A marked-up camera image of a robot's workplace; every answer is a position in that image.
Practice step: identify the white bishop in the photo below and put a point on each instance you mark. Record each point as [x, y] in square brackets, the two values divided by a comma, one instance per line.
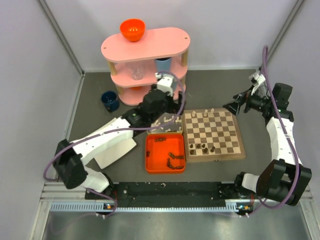
[205, 113]

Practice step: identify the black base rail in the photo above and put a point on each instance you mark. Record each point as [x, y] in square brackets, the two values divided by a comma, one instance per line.
[175, 194]

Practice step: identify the orange tin box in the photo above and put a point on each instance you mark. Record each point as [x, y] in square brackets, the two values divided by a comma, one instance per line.
[165, 153]

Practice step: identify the wooden chess board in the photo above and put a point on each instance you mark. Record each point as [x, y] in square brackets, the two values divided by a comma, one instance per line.
[220, 130]

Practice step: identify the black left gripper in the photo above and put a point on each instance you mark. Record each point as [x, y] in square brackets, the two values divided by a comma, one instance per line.
[174, 107]

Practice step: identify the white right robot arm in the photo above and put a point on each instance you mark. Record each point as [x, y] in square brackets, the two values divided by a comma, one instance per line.
[282, 179]

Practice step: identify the orange bowl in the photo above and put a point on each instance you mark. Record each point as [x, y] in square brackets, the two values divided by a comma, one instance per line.
[133, 29]

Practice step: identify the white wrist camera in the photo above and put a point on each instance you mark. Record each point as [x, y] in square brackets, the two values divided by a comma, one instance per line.
[257, 80]
[166, 82]

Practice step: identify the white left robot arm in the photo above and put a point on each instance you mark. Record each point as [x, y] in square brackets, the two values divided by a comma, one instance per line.
[71, 158]

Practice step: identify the blue cup middle shelf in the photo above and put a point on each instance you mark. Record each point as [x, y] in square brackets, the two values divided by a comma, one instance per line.
[163, 64]

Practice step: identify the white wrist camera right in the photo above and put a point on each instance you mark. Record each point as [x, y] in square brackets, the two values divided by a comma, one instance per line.
[257, 80]

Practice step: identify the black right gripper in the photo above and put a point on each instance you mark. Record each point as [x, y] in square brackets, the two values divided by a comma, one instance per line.
[234, 106]

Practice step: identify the clear glass cup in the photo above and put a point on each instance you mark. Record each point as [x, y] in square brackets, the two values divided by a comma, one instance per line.
[137, 69]

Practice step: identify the dark blue mug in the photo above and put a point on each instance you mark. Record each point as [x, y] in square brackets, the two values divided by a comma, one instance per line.
[110, 100]

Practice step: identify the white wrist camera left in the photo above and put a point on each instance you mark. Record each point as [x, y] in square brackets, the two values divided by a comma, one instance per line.
[166, 82]

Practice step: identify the white paper sheet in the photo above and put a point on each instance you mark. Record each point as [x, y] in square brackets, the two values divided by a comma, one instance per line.
[114, 153]

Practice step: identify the pink three-tier shelf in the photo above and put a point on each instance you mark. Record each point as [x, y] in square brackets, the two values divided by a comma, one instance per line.
[155, 44]

